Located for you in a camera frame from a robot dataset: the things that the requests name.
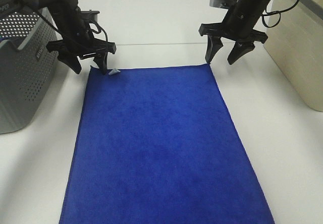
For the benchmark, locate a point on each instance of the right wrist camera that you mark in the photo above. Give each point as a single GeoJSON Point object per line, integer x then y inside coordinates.
{"type": "Point", "coordinates": [222, 4]}

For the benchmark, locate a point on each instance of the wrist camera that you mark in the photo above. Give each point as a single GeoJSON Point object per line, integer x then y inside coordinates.
{"type": "Point", "coordinates": [90, 15]}
{"type": "Point", "coordinates": [222, 4]}

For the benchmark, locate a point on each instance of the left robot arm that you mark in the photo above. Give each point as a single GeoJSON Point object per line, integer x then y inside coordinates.
{"type": "Point", "coordinates": [45, 9]}

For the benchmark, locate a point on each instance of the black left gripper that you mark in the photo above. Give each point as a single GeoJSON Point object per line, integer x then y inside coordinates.
{"type": "Point", "coordinates": [78, 39]}

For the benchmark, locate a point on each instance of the beige storage box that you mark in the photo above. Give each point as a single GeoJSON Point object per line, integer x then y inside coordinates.
{"type": "Point", "coordinates": [295, 45]}

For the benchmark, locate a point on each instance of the grey perforated plastic basket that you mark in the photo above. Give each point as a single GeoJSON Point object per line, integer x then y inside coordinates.
{"type": "Point", "coordinates": [27, 68]}

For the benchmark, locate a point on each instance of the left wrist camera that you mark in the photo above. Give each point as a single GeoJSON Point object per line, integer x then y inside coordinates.
{"type": "Point", "coordinates": [90, 15]}

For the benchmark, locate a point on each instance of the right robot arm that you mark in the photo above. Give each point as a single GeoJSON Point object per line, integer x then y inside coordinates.
{"type": "Point", "coordinates": [260, 6]}

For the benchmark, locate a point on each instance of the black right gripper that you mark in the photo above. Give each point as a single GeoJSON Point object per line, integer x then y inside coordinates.
{"type": "Point", "coordinates": [237, 25]}

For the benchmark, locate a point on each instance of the blue microfibre towel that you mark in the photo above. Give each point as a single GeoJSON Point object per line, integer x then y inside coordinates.
{"type": "Point", "coordinates": [159, 146]}

